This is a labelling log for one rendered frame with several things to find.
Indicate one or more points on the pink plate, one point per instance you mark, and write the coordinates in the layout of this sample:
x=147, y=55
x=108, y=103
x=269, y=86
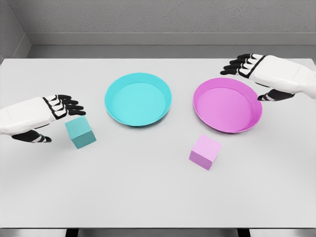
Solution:
x=227, y=105

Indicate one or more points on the cyan block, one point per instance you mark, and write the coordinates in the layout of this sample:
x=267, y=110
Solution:
x=80, y=132

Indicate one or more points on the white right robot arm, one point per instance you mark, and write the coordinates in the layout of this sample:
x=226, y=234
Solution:
x=311, y=80

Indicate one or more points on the cyan plate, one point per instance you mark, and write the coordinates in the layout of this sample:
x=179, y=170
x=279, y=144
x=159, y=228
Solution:
x=138, y=99

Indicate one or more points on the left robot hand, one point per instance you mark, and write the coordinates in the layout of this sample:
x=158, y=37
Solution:
x=29, y=112

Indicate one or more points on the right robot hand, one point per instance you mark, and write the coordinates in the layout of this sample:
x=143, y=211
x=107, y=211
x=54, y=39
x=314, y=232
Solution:
x=274, y=71

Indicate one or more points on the pink block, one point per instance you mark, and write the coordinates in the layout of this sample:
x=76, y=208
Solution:
x=205, y=151

